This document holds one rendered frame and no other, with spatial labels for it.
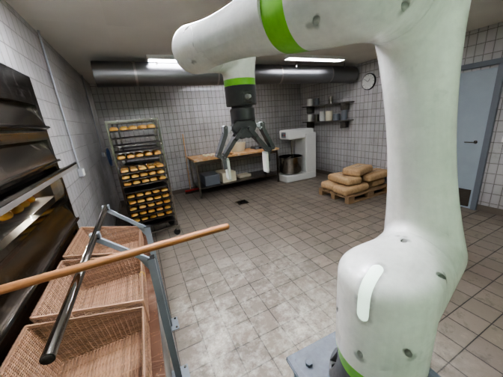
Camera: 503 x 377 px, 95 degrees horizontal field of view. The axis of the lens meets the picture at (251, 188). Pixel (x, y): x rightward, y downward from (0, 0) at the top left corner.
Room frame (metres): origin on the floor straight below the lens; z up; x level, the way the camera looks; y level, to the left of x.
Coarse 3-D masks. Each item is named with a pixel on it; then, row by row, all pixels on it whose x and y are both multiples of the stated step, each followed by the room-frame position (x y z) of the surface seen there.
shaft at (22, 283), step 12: (216, 228) 0.93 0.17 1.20; (228, 228) 0.95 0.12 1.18; (168, 240) 0.85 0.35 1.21; (180, 240) 0.86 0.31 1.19; (120, 252) 0.78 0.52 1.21; (132, 252) 0.79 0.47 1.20; (144, 252) 0.80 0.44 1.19; (84, 264) 0.72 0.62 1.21; (96, 264) 0.73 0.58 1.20; (36, 276) 0.67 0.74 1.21; (48, 276) 0.68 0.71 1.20; (60, 276) 0.69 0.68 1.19; (0, 288) 0.63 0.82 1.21; (12, 288) 0.64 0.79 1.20
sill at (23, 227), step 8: (56, 200) 1.70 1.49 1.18; (40, 208) 1.53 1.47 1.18; (48, 208) 1.52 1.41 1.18; (32, 216) 1.37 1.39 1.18; (40, 216) 1.38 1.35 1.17; (24, 224) 1.24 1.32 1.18; (32, 224) 1.26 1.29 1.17; (16, 232) 1.14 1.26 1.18; (24, 232) 1.15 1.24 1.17; (8, 240) 1.04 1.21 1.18; (16, 240) 1.07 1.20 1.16; (0, 248) 0.96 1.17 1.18; (8, 248) 0.99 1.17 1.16; (0, 256) 0.92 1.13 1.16
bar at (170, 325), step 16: (96, 224) 1.16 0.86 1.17; (96, 240) 1.00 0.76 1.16; (144, 256) 1.14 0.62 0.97; (80, 272) 0.72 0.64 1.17; (160, 272) 1.60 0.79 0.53; (160, 288) 1.14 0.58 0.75; (64, 304) 0.56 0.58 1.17; (160, 304) 1.13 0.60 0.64; (64, 320) 0.51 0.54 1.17; (176, 320) 1.63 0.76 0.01; (48, 352) 0.41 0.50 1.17; (176, 352) 1.14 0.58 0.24; (176, 368) 1.13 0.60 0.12
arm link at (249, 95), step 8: (232, 88) 0.70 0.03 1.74; (240, 88) 0.69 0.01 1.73; (248, 88) 0.70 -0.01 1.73; (232, 96) 0.70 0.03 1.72; (240, 96) 0.69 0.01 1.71; (248, 96) 0.68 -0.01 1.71; (256, 96) 0.73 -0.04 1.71; (232, 104) 0.70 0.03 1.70; (240, 104) 0.69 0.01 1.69; (248, 104) 0.70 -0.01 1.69
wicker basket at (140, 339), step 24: (120, 312) 0.98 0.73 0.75; (144, 312) 1.02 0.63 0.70; (24, 336) 0.80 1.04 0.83; (48, 336) 0.86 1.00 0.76; (72, 336) 0.89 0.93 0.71; (96, 336) 0.93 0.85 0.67; (144, 336) 0.84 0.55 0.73; (24, 360) 0.73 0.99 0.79; (72, 360) 0.87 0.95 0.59; (96, 360) 0.86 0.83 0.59; (120, 360) 0.85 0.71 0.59; (144, 360) 0.72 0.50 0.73
